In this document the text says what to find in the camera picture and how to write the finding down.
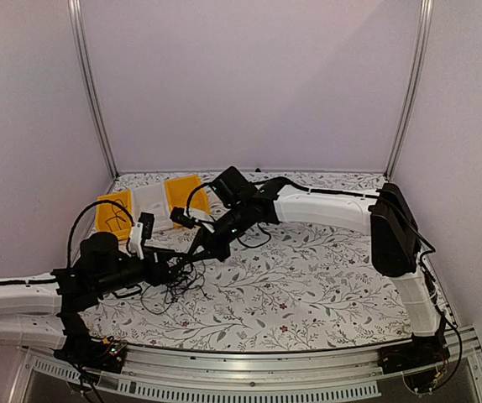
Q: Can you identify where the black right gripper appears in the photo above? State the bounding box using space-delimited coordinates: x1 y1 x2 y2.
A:
187 204 250 264

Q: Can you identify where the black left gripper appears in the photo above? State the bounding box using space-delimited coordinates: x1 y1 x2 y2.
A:
96 247 188 297

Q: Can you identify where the black cable pile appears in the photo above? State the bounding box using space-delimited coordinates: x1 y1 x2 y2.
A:
139 251 217 316

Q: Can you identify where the black thin cable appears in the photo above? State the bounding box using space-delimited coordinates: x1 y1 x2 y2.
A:
104 199 131 232

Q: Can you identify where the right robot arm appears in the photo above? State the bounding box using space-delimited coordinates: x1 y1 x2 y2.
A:
170 166 446 366

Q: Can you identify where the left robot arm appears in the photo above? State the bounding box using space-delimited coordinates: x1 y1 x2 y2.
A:
0 213 186 364

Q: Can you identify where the right yellow plastic bin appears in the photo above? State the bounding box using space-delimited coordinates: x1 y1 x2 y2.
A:
165 175 212 221

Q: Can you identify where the yellow plastic bin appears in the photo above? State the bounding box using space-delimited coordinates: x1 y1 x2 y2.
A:
95 190 133 240
165 175 212 221

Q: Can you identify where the left yellow plastic bin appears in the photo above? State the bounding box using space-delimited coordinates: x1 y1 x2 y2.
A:
95 190 133 240

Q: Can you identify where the white translucent plastic bin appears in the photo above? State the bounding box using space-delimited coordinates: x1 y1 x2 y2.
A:
132 182 174 233

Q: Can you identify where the floral table cloth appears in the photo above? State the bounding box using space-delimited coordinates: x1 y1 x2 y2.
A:
55 170 450 353

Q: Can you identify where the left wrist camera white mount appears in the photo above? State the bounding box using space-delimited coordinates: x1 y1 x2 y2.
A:
127 212 155 259

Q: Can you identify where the back aluminium floor rail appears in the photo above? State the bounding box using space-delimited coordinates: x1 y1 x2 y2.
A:
118 168 385 177

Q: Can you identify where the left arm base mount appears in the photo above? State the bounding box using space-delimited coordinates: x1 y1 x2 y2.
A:
53 336 128 374

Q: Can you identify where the aluminium front rail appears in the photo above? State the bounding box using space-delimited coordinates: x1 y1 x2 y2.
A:
10 326 482 402

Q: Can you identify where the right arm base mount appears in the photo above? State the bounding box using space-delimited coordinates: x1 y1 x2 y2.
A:
377 333 450 395

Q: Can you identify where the left aluminium corner post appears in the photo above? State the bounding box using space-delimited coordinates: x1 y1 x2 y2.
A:
67 0 119 179

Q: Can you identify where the aluminium corner post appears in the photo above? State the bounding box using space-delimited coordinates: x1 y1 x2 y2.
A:
384 0 434 180
67 0 119 179

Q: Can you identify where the right aluminium corner post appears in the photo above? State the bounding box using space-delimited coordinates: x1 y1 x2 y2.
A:
384 0 434 180

